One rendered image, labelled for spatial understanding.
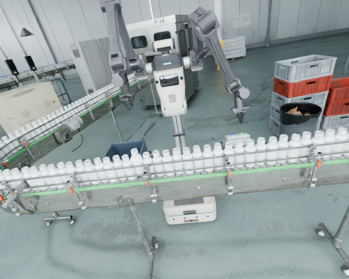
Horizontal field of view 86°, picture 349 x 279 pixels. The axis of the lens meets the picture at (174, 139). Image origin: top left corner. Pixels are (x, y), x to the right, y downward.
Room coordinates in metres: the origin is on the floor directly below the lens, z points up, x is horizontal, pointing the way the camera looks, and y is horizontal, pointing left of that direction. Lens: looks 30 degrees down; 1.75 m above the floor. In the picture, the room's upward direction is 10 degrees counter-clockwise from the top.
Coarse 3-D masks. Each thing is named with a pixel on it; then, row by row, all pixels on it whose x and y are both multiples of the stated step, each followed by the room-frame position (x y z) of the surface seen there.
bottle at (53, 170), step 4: (52, 164) 1.00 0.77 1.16; (48, 168) 0.97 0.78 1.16; (52, 168) 0.97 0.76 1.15; (56, 168) 0.99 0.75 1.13; (52, 172) 0.96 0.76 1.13; (56, 172) 0.97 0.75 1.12; (60, 176) 0.97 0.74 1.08; (56, 180) 0.95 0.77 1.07; (60, 180) 0.96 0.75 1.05; (64, 184) 0.97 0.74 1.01
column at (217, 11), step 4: (216, 0) 8.28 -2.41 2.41; (220, 0) 8.15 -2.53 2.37; (216, 4) 8.28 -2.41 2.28; (220, 4) 8.15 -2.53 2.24; (216, 8) 8.28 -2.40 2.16; (220, 8) 8.17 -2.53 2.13; (216, 12) 8.28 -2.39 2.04; (220, 12) 8.20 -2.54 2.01; (220, 16) 8.22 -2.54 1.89; (220, 20) 8.24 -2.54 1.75; (220, 24) 8.25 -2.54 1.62; (220, 28) 8.26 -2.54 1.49; (220, 32) 8.26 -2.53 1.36; (220, 36) 8.26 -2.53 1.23
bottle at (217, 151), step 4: (216, 144) 0.90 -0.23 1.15; (220, 144) 0.87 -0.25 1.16; (216, 148) 0.87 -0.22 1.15; (220, 148) 0.87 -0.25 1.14; (216, 152) 0.86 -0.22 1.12; (220, 152) 0.86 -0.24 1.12; (216, 160) 0.86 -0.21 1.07; (220, 160) 0.85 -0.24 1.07; (216, 164) 0.86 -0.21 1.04; (220, 164) 0.85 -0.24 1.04; (216, 168) 0.86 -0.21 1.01; (220, 168) 0.85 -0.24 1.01
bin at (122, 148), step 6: (114, 144) 1.53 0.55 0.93; (120, 144) 1.52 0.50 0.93; (126, 144) 1.52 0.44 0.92; (132, 144) 1.51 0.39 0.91; (138, 144) 1.50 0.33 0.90; (144, 144) 1.44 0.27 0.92; (108, 150) 1.42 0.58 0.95; (114, 150) 1.52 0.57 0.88; (120, 150) 1.52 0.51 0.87; (126, 150) 1.52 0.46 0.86; (138, 150) 1.51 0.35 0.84; (144, 150) 1.40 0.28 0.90; (108, 156) 1.38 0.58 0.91; (120, 156) 1.53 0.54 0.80
